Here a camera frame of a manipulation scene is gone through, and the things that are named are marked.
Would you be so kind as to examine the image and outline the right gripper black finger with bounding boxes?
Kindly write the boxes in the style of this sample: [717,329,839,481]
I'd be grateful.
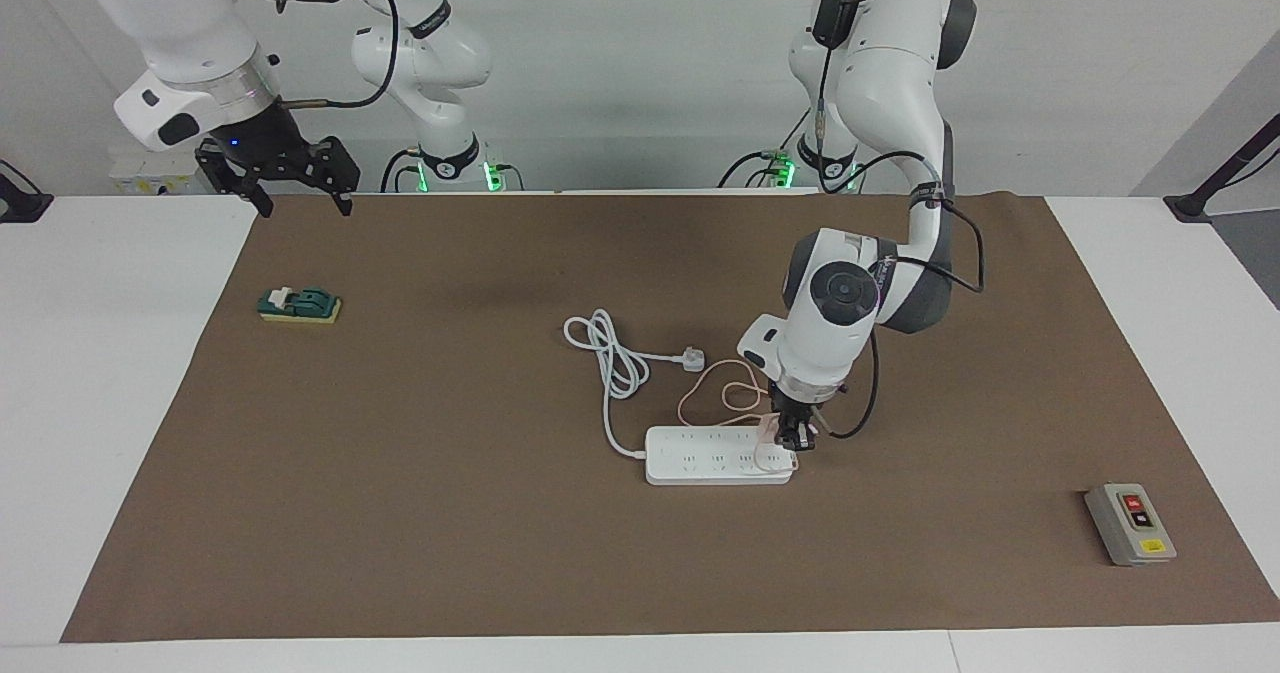
[195,139,273,219]
[300,136,361,218]

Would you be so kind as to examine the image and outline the pink charging cable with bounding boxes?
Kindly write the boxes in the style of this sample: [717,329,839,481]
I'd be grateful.
[677,358,801,474]

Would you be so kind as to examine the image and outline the white power strip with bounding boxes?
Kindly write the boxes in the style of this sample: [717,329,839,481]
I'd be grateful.
[645,426,798,487]

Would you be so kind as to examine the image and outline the white background box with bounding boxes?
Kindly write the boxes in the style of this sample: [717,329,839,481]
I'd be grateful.
[108,146,216,196]

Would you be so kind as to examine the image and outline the black clamp stand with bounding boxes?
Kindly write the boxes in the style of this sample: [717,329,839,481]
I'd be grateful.
[0,160,53,224]
[1165,113,1280,224]

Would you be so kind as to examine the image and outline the brown table mat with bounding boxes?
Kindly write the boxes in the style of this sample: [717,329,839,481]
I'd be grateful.
[60,193,1280,644]

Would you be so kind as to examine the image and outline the black base cable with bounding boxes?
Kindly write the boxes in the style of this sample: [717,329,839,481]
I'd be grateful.
[379,148,421,194]
[718,103,811,190]

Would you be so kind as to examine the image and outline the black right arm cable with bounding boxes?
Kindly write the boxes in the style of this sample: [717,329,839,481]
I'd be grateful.
[270,0,403,112]

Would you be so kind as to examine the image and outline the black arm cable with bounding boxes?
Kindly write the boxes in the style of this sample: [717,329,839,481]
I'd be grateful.
[270,0,403,112]
[810,23,986,440]

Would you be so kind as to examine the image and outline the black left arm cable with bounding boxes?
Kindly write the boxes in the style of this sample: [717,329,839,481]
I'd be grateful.
[810,23,986,440]

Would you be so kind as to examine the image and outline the white power cord with plug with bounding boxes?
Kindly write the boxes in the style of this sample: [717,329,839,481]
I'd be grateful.
[563,309,707,461]

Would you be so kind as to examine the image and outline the green knife switch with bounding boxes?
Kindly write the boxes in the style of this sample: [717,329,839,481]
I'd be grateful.
[257,286,343,326]

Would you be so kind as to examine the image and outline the grey on-off switch box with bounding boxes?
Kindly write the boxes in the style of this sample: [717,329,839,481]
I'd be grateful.
[1084,483,1178,567]

